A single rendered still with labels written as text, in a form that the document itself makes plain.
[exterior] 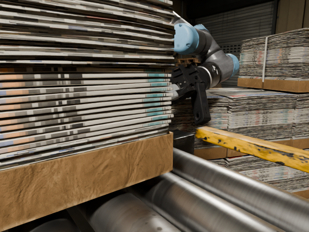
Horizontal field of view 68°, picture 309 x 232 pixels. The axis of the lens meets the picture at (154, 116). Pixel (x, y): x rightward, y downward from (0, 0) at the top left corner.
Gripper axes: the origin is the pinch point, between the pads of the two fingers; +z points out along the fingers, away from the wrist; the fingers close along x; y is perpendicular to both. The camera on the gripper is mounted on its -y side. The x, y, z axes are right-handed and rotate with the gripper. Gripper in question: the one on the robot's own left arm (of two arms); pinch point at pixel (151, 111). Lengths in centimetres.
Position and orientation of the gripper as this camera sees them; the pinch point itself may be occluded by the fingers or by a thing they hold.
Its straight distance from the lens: 57.2
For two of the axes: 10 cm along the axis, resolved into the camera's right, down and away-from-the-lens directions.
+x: 4.0, -3.3, -8.5
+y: -5.0, -8.6, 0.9
